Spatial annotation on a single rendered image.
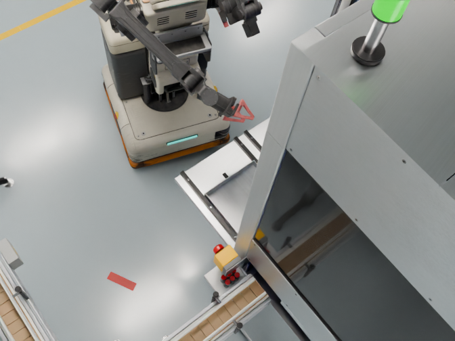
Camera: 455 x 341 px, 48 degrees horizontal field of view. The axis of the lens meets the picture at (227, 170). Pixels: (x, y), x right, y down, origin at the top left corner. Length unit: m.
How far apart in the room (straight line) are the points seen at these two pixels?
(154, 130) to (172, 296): 0.93
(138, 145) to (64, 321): 1.01
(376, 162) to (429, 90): 0.15
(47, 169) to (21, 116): 0.42
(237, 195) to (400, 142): 1.31
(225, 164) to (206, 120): 0.85
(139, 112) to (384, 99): 2.24
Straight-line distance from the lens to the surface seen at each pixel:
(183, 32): 2.31
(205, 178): 2.13
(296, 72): 0.97
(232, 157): 2.18
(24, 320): 1.93
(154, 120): 2.98
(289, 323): 1.98
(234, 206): 2.08
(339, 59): 0.93
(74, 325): 2.89
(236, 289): 1.92
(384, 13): 0.86
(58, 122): 3.39
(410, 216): 0.96
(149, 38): 1.74
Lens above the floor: 2.79
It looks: 62 degrees down
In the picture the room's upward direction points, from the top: 10 degrees clockwise
